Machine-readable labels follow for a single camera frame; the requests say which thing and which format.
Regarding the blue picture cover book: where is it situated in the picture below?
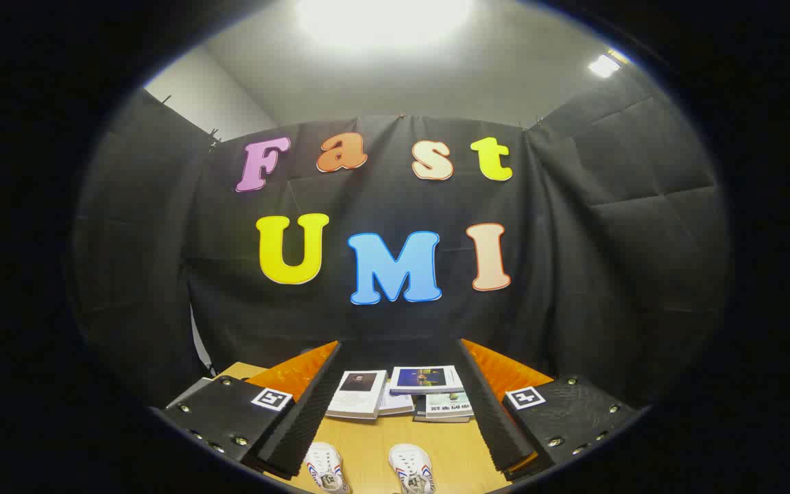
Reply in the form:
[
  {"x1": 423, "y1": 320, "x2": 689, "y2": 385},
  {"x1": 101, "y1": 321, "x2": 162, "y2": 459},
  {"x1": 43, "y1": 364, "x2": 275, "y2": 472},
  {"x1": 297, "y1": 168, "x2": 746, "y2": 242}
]
[{"x1": 389, "y1": 366, "x2": 465, "y2": 396}]

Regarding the white paper booklet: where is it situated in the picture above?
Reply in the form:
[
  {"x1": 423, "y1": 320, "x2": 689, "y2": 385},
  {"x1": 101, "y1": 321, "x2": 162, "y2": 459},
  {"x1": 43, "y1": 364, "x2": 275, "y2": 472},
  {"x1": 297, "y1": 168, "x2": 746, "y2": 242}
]
[{"x1": 377, "y1": 381, "x2": 416, "y2": 416}]

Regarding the large round ceiling light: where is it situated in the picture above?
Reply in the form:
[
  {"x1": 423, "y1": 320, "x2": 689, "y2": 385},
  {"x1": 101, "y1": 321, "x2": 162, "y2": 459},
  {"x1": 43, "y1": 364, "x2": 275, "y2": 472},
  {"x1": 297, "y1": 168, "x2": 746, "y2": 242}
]
[{"x1": 296, "y1": 0, "x2": 476, "y2": 50}]

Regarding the white portrait cover book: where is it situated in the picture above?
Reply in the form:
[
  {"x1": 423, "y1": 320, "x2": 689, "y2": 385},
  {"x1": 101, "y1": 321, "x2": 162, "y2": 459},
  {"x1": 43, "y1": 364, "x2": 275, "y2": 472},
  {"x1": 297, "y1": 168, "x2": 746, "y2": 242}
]
[{"x1": 325, "y1": 369, "x2": 388, "y2": 420}]

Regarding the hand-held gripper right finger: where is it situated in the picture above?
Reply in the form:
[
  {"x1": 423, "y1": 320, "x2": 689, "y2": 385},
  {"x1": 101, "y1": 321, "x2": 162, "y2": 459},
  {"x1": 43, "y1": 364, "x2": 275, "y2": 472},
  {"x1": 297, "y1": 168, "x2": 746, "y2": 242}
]
[{"x1": 457, "y1": 338, "x2": 644, "y2": 482}]

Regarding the white striped canvas shoe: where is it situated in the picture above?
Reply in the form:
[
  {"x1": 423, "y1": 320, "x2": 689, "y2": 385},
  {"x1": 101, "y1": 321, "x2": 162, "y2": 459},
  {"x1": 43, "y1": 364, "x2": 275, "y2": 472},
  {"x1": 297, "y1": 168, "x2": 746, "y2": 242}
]
[
  {"x1": 302, "y1": 441, "x2": 351, "y2": 494},
  {"x1": 388, "y1": 443, "x2": 435, "y2": 494}
]

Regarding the pale green cover book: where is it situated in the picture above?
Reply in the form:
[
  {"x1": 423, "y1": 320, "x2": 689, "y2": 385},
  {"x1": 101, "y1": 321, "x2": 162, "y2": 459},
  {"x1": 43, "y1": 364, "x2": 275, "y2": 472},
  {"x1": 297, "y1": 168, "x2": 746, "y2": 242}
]
[{"x1": 425, "y1": 392, "x2": 473, "y2": 420}]

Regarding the small ceiling light panel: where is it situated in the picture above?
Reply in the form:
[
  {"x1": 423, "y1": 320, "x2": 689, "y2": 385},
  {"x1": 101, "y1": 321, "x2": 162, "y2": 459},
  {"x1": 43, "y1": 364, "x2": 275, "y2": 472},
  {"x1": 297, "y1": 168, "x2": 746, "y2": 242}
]
[{"x1": 588, "y1": 49, "x2": 632, "y2": 79}]

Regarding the dark cover book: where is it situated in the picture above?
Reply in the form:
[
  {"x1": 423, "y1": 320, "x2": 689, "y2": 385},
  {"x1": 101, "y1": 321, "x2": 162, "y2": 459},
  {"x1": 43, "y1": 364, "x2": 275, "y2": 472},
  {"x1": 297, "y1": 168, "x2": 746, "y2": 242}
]
[{"x1": 413, "y1": 395, "x2": 471, "y2": 423}]

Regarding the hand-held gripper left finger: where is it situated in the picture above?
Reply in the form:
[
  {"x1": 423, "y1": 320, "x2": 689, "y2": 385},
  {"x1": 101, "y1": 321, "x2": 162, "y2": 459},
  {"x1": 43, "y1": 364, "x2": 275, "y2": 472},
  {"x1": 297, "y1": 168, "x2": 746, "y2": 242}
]
[{"x1": 160, "y1": 340, "x2": 343, "y2": 480}]

